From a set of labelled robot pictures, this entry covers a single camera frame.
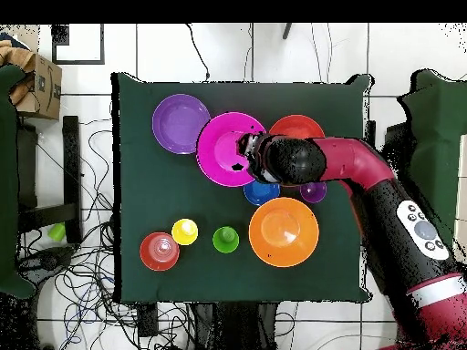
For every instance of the large pink bowl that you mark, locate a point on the large pink bowl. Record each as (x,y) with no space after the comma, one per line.
(215,153)

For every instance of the yellow cup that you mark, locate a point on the yellow cup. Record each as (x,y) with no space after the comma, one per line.
(184,233)

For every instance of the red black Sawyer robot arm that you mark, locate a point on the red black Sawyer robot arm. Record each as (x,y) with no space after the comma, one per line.
(365,160)

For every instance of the small blue bowl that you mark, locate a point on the small blue bowl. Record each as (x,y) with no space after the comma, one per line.
(261,195)

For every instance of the dark green tablecloth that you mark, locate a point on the dark green tablecloth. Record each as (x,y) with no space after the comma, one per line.
(182,200)

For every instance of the large orange bowl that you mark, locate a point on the large orange bowl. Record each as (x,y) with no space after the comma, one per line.
(284,232)

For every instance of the purple cup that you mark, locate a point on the purple cup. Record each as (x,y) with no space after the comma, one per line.
(313,193)

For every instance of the large purple shallow bowl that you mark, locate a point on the large purple shallow bowl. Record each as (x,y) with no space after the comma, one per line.
(178,124)

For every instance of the large red shallow bowl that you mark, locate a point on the large red shallow bowl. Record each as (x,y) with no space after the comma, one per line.
(295,125)

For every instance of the small red bowl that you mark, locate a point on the small red bowl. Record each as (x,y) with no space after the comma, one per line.
(159,251)

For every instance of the black metal stand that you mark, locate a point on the black metal stand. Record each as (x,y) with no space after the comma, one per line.
(71,164)

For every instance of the small green floor cup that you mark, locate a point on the small green floor cup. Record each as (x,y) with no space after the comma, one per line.
(57,232)

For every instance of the black floor base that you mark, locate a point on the black floor base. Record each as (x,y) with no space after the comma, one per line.
(47,260)

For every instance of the cardboard box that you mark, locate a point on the cardboard box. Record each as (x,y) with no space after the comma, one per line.
(45,91)

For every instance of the green cloth side table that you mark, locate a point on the green cloth side table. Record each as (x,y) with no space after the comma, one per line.
(7,182)
(434,116)

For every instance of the black square floor frame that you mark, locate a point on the black square floor frame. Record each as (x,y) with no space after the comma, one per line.
(102,43)

